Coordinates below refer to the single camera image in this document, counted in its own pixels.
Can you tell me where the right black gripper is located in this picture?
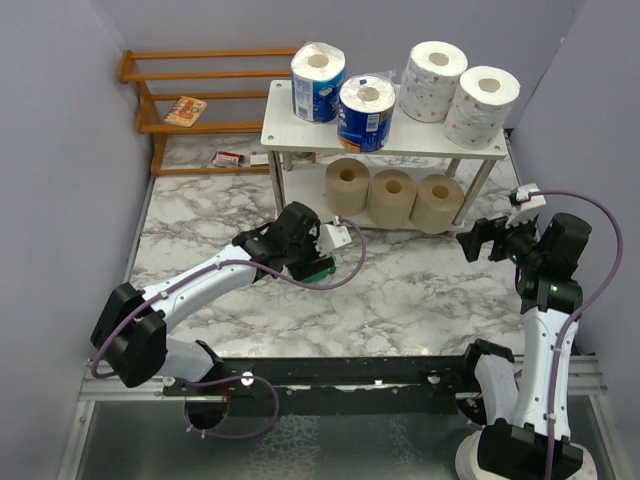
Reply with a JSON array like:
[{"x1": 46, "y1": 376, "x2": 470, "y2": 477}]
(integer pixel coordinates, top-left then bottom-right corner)
[{"x1": 458, "y1": 207, "x2": 546, "y2": 270}]

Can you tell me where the brown roll green wrapper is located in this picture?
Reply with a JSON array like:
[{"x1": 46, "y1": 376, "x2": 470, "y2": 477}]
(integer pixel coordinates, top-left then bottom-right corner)
[{"x1": 297, "y1": 255, "x2": 336, "y2": 283}]

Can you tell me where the tan paper roll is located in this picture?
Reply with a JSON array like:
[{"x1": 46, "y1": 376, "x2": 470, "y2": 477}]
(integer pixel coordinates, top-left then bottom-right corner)
[
  {"x1": 367, "y1": 169, "x2": 416, "y2": 229},
  {"x1": 410, "y1": 174, "x2": 464, "y2": 234},
  {"x1": 325, "y1": 157, "x2": 370, "y2": 217}
]

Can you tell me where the tan paper roll front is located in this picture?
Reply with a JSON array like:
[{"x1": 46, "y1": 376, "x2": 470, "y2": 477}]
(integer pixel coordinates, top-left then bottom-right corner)
[{"x1": 367, "y1": 169, "x2": 416, "y2": 229}]

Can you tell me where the white dotted roll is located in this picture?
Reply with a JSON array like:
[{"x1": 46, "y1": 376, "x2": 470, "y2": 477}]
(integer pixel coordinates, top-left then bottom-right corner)
[
  {"x1": 397, "y1": 41, "x2": 468, "y2": 123},
  {"x1": 444, "y1": 66, "x2": 521, "y2": 150}
]

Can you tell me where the blue roll front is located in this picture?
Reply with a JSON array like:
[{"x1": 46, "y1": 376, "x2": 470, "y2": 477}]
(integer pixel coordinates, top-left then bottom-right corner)
[{"x1": 337, "y1": 74, "x2": 396, "y2": 153}]

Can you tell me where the blue roll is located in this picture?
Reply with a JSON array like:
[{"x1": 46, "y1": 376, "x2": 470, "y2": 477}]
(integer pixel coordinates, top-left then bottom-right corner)
[
  {"x1": 337, "y1": 74, "x2": 396, "y2": 153},
  {"x1": 290, "y1": 42, "x2": 346, "y2": 123}
]

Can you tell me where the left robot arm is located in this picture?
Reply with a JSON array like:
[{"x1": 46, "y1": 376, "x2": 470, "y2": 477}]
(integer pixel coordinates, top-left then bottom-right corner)
[{"x1": 90, "y1": 202, "x2": 333, "y2": 395}]

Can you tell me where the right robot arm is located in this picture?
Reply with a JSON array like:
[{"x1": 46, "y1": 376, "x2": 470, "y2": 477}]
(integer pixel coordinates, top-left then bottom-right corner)
[{"x1": 455, "y1": 213, "x2": 594, "y2": 479}]

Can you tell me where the white two-tier shelf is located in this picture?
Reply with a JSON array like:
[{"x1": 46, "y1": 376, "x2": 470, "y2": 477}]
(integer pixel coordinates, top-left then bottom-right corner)
[{"x1": 261, "y1": 80, "x2": 518, "y2": 231}]

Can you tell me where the small white card box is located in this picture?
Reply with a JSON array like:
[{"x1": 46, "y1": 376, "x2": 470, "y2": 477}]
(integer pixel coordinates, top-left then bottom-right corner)
[{"x1": 249, "y1": 151, "x2": 269, "y2": 166}]

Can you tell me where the red white small box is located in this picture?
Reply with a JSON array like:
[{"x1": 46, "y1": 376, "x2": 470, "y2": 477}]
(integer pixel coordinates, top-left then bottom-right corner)
[{"x1": 212, "y1": 150, "x2": 244, "y2": 168}]

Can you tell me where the orange snack packet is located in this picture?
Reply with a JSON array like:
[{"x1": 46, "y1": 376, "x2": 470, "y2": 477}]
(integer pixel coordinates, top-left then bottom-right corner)
[{"x1": 164, "y1": 96, "x2": 207, "y2": 128}]

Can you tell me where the orange wooden rack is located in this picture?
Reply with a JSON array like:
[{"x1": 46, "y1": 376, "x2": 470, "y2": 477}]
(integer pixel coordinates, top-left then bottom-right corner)
[{"x1": 117, "y1": 48, "x2": 297, "y2": 178}]

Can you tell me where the white roll on floor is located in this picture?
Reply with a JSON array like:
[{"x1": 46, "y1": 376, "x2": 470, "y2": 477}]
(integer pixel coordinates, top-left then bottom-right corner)
[{"x1": 455, "y1": 431, "x2": 481, "y2": 480}]

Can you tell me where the dotted roll on floor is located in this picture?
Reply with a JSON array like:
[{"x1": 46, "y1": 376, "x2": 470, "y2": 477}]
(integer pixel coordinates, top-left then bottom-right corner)
[{"x1": 570, "y1": 449, "x2": 598, "y2": 480}]

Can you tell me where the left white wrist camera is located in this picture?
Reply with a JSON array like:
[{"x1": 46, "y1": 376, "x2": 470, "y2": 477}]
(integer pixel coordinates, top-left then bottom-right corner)
[{"x1": 316, "y1": 216, "x2": 351, "y2": 256}]

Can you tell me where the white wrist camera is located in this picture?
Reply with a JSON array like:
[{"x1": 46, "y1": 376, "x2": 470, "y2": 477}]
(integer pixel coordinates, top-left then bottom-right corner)
[
  {"x1": 506, "y1": 183, "x2": 546, "y2": 228},
  {"x1": 316, "y1": 216, "x2": 351, "y2": 256}
]

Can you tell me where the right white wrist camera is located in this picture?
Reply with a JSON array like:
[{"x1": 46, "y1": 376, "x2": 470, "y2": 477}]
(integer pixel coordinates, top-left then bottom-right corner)
[{"x1": 506, "y1": 183, "x2": 546, "y2": 228}]

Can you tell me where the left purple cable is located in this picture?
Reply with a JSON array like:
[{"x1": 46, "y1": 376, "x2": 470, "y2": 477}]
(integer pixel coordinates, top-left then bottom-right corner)
[{"x1": 90, "y1": 215, "x2": 369, "y2": 441}]

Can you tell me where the purple cable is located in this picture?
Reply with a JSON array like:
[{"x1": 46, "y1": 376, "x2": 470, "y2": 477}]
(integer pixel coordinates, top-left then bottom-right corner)
[
  {"x1": 514, "y1": 189, "x2": 624, "y2": 480},
  {"x1": 90, "y1": 215, "x2": 369, "y2": 441}
]

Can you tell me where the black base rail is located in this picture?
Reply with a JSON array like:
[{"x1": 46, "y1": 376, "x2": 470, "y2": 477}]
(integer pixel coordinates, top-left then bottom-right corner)
[{"x1": 163, "y1": 340, "x2": 514, "y2": 417}]

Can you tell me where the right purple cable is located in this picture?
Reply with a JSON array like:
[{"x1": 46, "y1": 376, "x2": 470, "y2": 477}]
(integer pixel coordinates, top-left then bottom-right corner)
[{"x1": 514, "y1": 189, "x2": 624, "y2": 480}]

